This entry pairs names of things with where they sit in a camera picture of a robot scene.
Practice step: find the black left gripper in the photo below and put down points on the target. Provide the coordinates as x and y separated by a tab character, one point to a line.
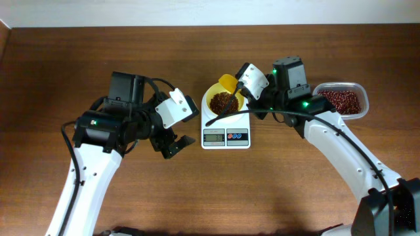
165	144

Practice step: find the red beans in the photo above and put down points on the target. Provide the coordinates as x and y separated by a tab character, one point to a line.
220	101
346	102

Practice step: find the red beans in container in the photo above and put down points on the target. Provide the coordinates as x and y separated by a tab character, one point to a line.
346	102

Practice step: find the yellow plastic measuring scoop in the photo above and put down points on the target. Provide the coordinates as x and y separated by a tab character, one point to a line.
228	82

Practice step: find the clear plastic bean container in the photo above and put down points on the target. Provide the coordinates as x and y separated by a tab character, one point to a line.
353	87

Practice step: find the yellow plastic bowl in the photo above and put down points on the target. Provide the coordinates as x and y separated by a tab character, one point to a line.
217	88

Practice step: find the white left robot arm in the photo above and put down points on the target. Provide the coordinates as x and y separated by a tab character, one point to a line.
134	110

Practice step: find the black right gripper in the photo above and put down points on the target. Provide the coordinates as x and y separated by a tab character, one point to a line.
259	109

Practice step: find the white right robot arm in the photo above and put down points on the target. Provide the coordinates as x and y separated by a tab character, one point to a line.
387	203

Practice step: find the white digital kitchen scale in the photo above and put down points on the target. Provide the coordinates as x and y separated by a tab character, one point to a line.
229	133

